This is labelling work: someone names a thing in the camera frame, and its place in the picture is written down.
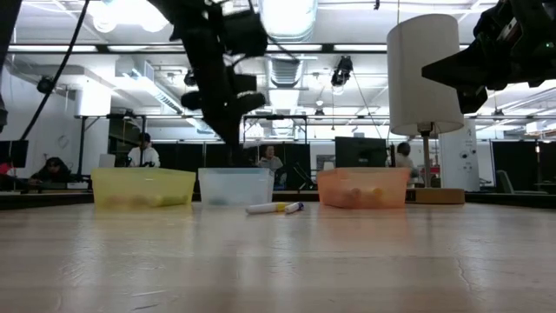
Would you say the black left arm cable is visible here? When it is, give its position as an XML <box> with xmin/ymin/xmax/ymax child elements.
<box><xmin>19</xmin><ymin>0</ymin><xmax>91</xmax><ymax>141</ymax></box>

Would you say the white shade wooden base lamp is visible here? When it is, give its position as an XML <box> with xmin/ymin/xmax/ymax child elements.
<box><xmin>386</xmin><ymin>12</ymin><xmax>467</xmax><ymax>205</ymax></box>

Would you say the yellow translucent plastic bin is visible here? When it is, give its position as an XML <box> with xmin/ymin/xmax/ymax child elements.
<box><xmin>90</xmin><ymin>167</ymin><xmax>197</xmax><ymax>210</ymax></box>

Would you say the orange translucent plastic bin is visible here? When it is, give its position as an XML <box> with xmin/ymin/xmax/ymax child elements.
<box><xmin>316</xmin><ymin>167</ymin><xmax>412</xmax><ymax>210</ymax></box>

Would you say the black monitor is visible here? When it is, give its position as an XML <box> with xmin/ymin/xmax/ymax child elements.
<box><xmin>334</xmin><ymin>136</ymin><xmax>389</xmax><ymax>170</ymax></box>
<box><xmin>0</xmin><ymin>139</ymin><xmax>30</xmax><ymax>170</ymax></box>

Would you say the black partition screen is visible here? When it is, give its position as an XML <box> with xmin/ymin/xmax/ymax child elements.
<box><xmin>491</xmin><ymin>139</ymin><xmax>556</xmax><ymax>195</ymax></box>
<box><xmin>150</xmin><ymin>142</ymin><xmax>312</xmax><ymax>193</ymax></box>

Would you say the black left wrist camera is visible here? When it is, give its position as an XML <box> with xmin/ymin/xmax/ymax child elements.
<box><xmin>222</xmin><ymin>9</ymin><xmax>269</xmax><ymax>58</ymax></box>

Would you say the thin white marker yellow cap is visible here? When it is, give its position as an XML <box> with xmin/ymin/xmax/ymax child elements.
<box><xmin>245</xmin><ymin>202</ymin><xmax>291</xmax><ymax>216</ymax></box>

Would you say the silver ventilation duct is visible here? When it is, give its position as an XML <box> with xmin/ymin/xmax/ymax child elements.
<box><xmin>256</xmin><ymin>0</ymin><xmax>319</xmax><ymax>88</ymax></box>

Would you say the person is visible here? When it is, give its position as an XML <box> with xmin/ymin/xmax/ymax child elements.
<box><xmin>392</xmin><ymin>141</ymin><xmax>420</xmax><ymax>180</ymax></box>
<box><xmin>29</xmin><ymin>156</ymin><xmax>74</xmax><ymax>183</ymax></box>
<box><xmin>256</xmin><ymin>144</ymin><xmax>284</xmax><ymax>173</ymax></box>
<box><xmin>127</xmin><ymin>132</ymin><xmax>162</xmax><ymax>169</ymax></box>

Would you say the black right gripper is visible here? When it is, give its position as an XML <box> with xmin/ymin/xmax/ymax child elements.
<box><xmin>420</xmin><ymin>0</ymin><xmax>539</xmax><ymax>115</ymax></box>

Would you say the white column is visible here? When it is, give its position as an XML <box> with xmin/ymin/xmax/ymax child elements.
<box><xmin>438</xmin><ymin>117</ymin><xmax>481</xmax><ymax>193</ymax></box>

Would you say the clear translucent plastic bin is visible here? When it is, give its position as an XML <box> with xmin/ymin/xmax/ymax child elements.
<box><xmin>197</xmin><ymin>167</ymin><xmax>275</xmax><ymax>207</ymax></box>

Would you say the grey chair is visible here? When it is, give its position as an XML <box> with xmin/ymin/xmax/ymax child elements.
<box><xmin>495</xmin><ymin>169</ymin><xmax>549</xmax><ymax>196</ymax></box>

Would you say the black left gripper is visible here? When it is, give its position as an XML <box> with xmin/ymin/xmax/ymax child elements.
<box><xmin>181</xmin><ymin>71</ymin><xmax>268</xmax><ymax>167</ymax></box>

